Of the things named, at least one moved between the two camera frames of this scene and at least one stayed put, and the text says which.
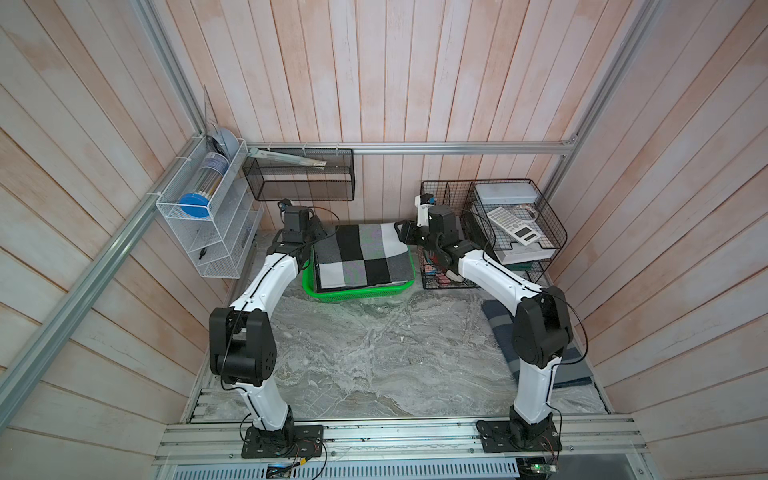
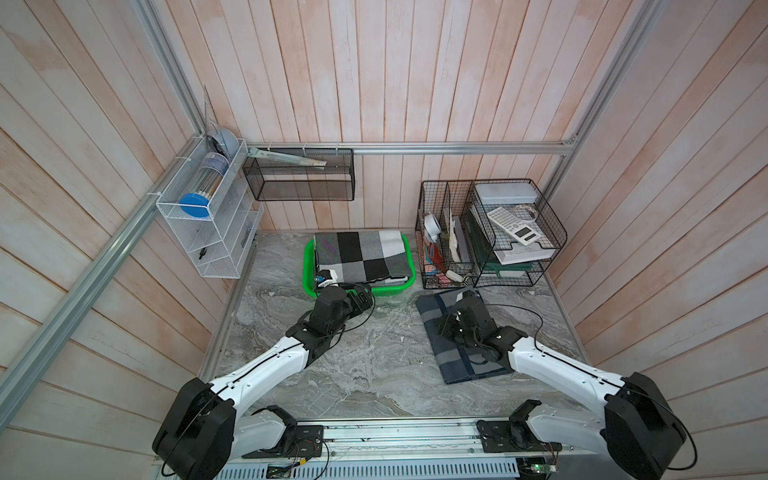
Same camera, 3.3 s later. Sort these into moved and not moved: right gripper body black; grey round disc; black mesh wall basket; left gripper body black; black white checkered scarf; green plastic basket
Moved: right gripper body black; left gripper body black
Not moved: black mesh wall basket; grey round disc; black white checkered scarf; green plastic basket
